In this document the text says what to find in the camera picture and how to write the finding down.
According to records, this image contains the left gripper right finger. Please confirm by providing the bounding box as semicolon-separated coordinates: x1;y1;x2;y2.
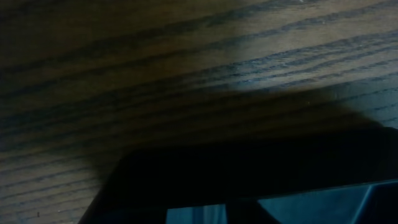
225;198;282;224

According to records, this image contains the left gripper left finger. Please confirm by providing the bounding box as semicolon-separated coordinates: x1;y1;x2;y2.
130;203;169;224

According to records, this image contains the black tray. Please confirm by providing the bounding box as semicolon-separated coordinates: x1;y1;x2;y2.
77;123;398;224

